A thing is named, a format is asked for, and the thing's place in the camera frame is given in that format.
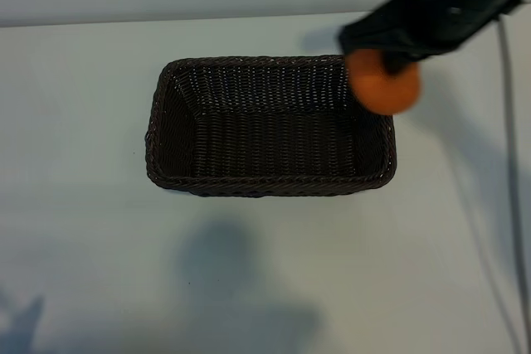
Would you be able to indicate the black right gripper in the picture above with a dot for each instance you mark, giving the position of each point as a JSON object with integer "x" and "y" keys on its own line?
{"x": 415, "y": 26}

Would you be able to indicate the orange fruit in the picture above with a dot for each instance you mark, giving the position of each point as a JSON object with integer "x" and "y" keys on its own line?
{"x": 381, "y": 93}

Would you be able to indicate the dark brown woven basket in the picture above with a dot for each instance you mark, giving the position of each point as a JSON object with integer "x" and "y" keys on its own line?
{"x": 269, "y": 142}

